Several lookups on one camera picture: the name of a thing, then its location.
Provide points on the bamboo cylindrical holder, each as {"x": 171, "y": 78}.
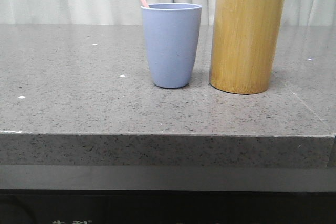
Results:
{"x": 245, "y": 35}

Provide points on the blue plastic cup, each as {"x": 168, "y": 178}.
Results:
{"x": 171, "y": 32}

